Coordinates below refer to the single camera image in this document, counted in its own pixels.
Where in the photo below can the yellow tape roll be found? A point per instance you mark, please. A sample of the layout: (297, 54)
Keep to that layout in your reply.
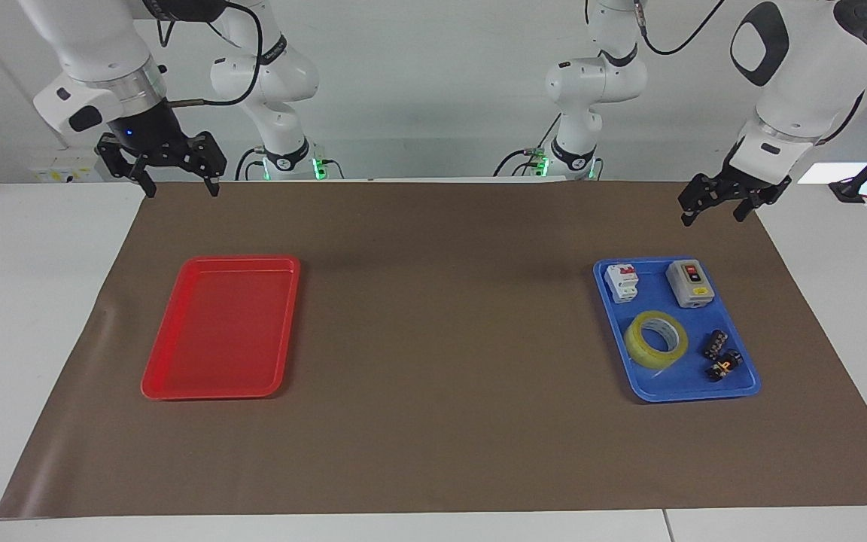
(634, 340)

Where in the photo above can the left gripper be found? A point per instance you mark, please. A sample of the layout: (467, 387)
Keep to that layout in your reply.
(763, 190)

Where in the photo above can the black terminal block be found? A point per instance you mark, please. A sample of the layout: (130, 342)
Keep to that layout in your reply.
(716, 344)
(724, 366)

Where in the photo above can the blue plastic tray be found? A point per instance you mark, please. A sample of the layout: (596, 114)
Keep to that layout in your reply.
(704, 388)

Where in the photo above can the grey push-button switch box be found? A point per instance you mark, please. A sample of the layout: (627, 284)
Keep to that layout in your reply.
(691, 286)

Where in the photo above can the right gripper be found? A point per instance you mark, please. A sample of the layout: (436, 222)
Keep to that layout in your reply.
(146, 128)

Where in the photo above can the red plastic tray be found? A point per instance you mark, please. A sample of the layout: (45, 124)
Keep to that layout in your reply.
(219, 327)

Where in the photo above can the white circuit breaker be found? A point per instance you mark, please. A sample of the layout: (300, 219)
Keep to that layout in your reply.
(622, 284)

